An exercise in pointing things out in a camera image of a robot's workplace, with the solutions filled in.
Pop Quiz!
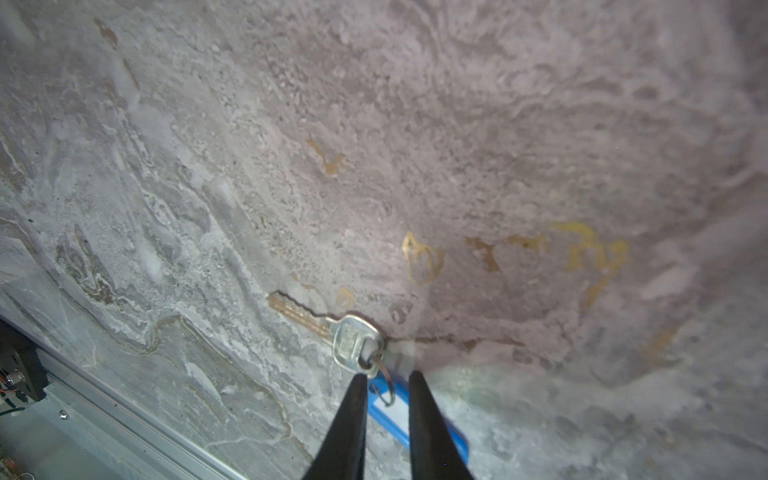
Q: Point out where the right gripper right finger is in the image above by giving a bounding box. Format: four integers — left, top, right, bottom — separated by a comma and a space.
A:
409, 370, 473, 480

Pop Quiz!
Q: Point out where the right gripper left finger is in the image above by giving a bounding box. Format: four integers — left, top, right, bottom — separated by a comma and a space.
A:
303, 374, 368, 480

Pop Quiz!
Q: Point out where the key with blue tag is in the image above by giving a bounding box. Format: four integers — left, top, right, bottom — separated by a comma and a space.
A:
267, 292, 470, 469

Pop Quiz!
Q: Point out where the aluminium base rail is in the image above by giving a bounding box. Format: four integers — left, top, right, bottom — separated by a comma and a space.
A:
1, 319, 244, 479

